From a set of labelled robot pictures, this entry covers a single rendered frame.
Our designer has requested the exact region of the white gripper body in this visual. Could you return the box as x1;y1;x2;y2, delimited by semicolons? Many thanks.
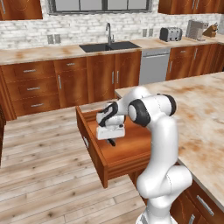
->
95;123;127;141

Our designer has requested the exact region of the open wooden drawer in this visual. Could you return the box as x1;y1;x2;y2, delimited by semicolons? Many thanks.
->
74;100;153;189

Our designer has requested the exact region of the closed wooden drawer front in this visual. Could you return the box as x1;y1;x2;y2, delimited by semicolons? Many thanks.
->
184;179;224;224

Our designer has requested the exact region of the long wooden base cupboard run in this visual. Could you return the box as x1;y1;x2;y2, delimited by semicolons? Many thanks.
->
0;50;143;123

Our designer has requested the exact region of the silver dishwasher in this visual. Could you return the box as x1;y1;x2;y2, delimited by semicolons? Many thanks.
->
138;47;172;87

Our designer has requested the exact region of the black sink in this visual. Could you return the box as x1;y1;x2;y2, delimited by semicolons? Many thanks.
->
79;40;141;53

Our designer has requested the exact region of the wooden cupboard door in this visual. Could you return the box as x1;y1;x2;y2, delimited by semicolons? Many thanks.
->
170;191;202;224

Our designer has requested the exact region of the silver tap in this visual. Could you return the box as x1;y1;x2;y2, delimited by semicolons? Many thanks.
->
105;22;116;46

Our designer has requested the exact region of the short wooden base cupboard run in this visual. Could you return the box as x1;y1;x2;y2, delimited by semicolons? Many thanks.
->
165;43;224;81

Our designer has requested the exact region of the silver toaster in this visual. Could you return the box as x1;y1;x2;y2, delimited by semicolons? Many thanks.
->
158;26;184;43

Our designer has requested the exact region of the dark framed window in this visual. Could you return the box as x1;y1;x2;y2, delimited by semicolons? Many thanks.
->
47;0;153;16

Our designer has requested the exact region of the wooden knife block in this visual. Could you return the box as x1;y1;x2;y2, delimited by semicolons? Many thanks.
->
202;22;220;39

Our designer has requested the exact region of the wooden wall cupboard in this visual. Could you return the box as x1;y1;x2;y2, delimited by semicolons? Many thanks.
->
157;0;224;16
0;0;44;22

